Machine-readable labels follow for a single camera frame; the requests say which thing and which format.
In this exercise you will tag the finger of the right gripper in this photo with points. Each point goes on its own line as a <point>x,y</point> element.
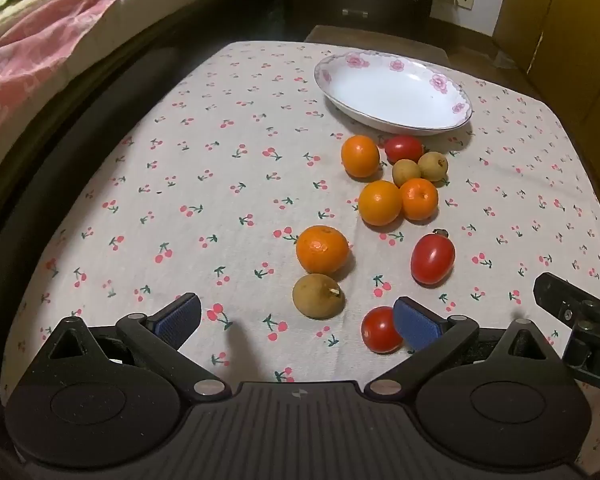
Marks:
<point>566,302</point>

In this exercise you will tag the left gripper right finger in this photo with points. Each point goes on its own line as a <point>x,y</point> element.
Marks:
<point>436,343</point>

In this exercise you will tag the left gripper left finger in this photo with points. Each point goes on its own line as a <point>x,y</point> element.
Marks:
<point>154,341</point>

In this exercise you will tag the small round red tomato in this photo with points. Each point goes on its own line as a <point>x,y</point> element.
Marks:
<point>378,331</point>

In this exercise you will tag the oval red tomato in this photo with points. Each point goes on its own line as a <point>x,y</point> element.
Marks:
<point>432,258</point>

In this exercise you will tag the large brown longan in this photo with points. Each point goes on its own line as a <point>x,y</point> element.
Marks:
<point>318,296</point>

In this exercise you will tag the large orange tangerine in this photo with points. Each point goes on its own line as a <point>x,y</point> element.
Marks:
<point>322,249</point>

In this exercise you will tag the cherry print tablecloth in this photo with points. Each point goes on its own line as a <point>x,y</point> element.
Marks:
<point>211,190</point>

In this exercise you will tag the white floral plate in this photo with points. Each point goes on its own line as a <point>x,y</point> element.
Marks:
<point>393,94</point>

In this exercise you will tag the wooden wardrobe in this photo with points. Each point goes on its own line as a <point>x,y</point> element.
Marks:
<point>557,44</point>

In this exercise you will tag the pink floral blanket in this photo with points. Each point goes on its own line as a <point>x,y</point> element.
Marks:
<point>35,25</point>

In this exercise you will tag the beige mattress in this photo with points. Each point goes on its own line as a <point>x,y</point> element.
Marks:
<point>146,40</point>

